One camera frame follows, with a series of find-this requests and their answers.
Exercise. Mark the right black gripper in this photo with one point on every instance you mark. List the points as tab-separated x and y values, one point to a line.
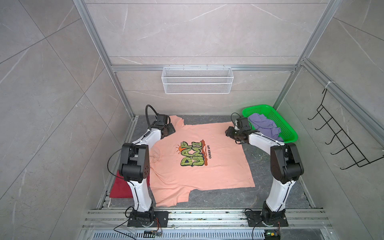
229	133

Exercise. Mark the aluminium frame profiles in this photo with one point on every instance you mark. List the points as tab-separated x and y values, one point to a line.
356	110

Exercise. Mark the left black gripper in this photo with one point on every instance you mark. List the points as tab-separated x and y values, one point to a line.
171	128

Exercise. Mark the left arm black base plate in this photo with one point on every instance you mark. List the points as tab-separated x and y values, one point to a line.
159	219

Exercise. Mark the salmon pink t shirt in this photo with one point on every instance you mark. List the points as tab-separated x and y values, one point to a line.
196	157

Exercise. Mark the aluminium rail base frame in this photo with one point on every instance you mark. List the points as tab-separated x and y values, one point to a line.
204	224

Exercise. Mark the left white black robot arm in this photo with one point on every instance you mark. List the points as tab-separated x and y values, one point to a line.
134	168

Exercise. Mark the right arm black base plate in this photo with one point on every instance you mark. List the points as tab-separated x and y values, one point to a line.
266	218

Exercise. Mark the purple t shirt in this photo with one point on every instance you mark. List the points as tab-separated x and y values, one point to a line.
265	126

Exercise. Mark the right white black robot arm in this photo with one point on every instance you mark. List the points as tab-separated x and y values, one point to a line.
286	168

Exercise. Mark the folded dark red t shirt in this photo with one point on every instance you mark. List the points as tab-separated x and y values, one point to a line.
121	189

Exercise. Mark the white wire mesh shelf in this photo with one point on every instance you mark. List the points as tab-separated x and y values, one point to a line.
197	80

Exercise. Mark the green plastic laundry basket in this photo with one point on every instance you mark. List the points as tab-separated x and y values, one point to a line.
288	134

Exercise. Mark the black wire hook rack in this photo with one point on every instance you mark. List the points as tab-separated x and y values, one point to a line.
340	134

